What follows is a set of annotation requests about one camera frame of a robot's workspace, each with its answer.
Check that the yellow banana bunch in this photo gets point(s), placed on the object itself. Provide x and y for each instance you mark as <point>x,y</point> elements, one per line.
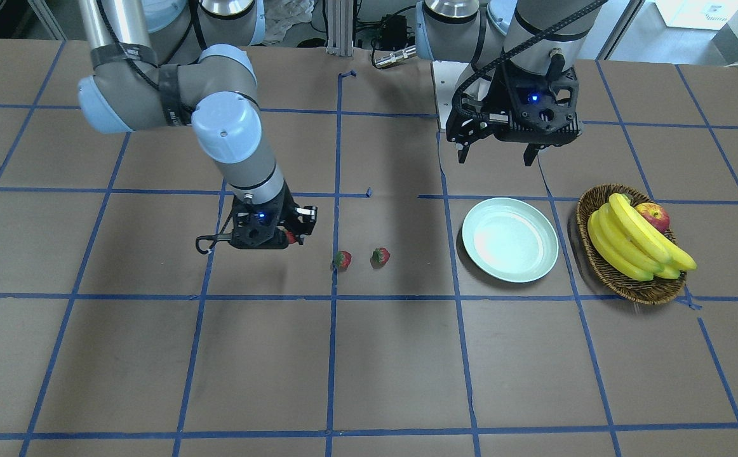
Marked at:
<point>632,246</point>

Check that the light green plate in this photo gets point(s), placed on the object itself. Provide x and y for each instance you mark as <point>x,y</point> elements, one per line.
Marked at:
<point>510,240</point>

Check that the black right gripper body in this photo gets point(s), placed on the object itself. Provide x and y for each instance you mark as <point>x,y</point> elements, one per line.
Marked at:
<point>290,214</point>

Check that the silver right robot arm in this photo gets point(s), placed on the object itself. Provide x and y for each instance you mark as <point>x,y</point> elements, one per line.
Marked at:
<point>182,63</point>

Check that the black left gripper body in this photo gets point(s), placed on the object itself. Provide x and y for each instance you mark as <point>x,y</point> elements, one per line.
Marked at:
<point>501,95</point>

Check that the woven wicker basket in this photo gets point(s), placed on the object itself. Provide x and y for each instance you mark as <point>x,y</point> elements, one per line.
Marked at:
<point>594,269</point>

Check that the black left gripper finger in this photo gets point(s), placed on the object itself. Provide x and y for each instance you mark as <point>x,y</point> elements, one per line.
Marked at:
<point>531,153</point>
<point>463,150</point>

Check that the red yellow apple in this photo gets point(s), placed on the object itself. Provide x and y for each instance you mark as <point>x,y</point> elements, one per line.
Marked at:
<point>655,214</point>

